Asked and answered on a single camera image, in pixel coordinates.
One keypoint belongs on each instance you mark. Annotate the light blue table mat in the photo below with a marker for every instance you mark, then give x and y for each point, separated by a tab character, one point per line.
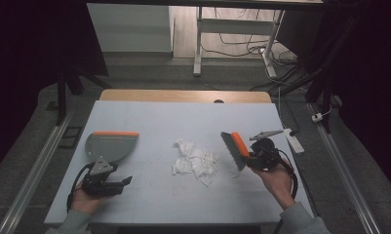
150	113

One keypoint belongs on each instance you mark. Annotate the black metal stand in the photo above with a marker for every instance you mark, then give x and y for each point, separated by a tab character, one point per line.
61	97
326	84

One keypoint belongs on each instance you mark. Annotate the white desk frame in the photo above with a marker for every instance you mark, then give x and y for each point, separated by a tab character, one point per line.
235	26

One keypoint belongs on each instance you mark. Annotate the grey dustpan with orange edge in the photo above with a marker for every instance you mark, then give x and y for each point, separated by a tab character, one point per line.
113	144

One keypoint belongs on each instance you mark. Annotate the aluminium rail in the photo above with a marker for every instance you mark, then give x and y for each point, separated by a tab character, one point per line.
37	169
345	169

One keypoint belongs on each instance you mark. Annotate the person's right hand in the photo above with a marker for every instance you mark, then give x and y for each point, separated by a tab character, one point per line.
277	183

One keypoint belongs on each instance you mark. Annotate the person's left hand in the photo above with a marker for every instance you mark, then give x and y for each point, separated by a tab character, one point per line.
84	203

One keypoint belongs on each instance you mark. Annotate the white power strip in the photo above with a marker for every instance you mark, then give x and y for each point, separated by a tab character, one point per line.
295	143

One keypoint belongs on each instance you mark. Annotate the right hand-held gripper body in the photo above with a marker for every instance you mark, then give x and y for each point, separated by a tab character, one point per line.
267	156

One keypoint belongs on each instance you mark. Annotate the white cabinet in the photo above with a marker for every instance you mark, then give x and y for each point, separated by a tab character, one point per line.
131	29

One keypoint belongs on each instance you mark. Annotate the black rectangular floor frame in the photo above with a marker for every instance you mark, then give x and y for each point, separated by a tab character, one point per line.
62	138

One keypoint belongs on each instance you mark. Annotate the dark round table grommet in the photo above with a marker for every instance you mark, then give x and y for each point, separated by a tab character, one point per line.
218	101

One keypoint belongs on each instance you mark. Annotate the small white adapter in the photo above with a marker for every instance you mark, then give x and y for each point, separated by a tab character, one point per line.
317	117

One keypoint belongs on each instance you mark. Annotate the pile of white paper scraps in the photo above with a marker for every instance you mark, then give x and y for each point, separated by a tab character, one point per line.
198	162

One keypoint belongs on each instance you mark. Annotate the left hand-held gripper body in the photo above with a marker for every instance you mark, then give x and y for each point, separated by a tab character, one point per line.
97	185

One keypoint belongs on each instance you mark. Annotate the dark curtain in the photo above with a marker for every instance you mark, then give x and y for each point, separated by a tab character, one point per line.
375	65
27	48

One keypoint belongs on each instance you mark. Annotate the orange brush with grey bristles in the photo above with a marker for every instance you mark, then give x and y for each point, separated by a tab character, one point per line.
235	149

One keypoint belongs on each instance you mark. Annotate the wooden table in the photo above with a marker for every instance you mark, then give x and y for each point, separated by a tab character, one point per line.
183	96

